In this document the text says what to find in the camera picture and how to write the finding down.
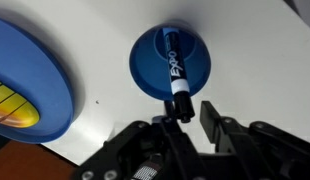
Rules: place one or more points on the blue plastic cup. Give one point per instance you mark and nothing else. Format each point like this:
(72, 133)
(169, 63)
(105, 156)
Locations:
(149, 66)

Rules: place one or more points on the yellow toy corn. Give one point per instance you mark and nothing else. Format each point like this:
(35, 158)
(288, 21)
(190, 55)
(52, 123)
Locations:
(15, 110)

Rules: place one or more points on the blue plastic plate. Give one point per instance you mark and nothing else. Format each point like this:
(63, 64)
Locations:
(29, 68)

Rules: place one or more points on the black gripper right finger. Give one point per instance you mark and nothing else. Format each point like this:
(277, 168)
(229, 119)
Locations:
(235, 157)

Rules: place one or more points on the black Expo marker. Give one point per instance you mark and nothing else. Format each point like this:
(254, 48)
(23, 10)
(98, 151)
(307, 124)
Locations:
(178, 76)

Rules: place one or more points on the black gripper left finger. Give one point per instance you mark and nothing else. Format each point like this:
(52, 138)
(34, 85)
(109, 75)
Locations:
(180, 158)

